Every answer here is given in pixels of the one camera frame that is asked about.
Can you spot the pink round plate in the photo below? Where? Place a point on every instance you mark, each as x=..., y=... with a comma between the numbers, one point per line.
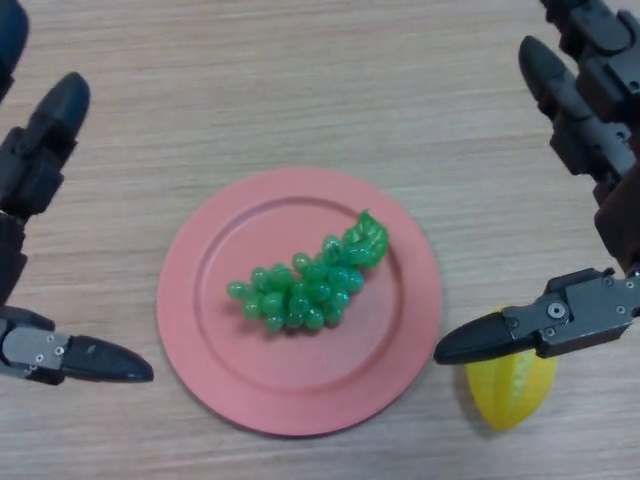
x=300, y=380

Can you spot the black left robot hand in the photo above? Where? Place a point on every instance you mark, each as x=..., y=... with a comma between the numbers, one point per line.
x=35, y=170

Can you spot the green plastic grape bunch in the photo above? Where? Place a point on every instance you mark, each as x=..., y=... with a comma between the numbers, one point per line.
x=300, y=295

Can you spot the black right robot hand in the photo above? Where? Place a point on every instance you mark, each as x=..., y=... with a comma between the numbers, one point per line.
x=615, y=125

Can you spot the yellow plastic starfruit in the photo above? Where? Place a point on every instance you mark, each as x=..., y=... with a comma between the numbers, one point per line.
x=505, y=395

